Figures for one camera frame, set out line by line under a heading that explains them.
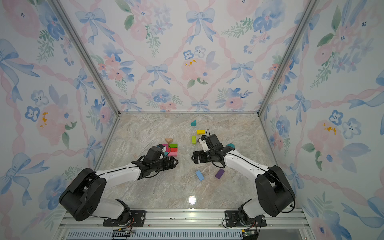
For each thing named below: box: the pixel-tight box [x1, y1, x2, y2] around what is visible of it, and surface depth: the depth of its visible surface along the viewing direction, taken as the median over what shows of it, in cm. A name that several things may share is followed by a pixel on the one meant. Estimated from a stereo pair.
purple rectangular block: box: [215, 168, 225, 180], surface depth 90 cm
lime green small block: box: [191, 136, 197, 145], surface depth 105 cm
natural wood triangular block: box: [164, 138, 174, 145], surface depth 104 cm
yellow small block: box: [196, 129, 206, 135], surface depth 109 cm
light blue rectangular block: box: [195, 170, 205, 181], surface depth 90 cm
